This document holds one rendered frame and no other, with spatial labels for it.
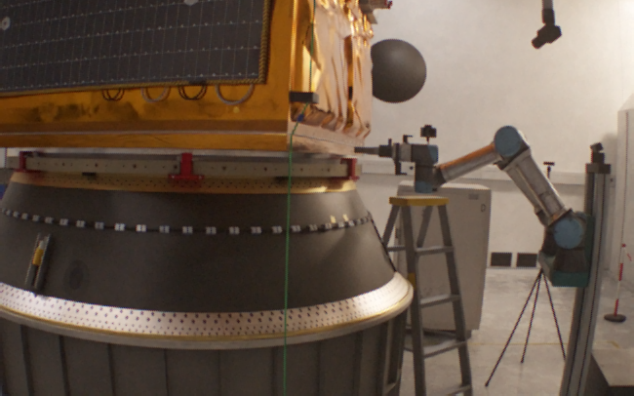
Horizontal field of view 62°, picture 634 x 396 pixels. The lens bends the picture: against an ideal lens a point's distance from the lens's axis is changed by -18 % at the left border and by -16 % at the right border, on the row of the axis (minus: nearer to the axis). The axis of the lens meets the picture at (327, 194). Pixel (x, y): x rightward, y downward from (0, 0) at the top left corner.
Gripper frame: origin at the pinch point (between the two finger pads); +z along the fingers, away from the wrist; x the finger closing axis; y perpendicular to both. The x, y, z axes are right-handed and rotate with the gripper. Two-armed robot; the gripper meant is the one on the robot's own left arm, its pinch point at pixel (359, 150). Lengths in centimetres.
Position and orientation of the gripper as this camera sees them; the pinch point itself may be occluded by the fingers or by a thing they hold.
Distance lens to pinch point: 248.5
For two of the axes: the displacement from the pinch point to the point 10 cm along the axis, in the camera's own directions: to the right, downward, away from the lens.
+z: -9.8, -0.5, 1.7
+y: 0.4, -10.0, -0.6
